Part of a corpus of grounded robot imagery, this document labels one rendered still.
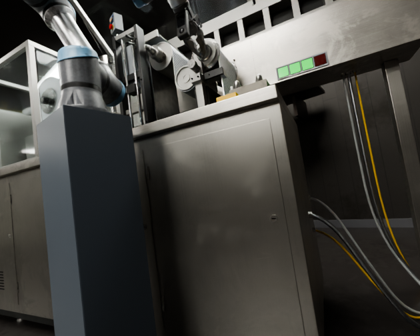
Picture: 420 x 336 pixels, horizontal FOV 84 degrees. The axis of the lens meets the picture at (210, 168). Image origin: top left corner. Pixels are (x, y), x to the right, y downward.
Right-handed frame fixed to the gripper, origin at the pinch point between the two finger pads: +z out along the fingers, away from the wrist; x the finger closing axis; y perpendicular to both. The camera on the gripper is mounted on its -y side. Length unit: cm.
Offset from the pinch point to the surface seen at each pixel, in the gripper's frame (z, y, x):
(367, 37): 29, 22, -69
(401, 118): 65, 3, -80
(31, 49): -33, 13, 96
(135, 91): -0.1, -13.1, 32.5
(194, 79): 5.0, -10.5, 3.7
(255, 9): 5, 52, -21
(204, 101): 13.4, -17.0, 1.5
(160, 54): -5.2, 7.1, 22.0
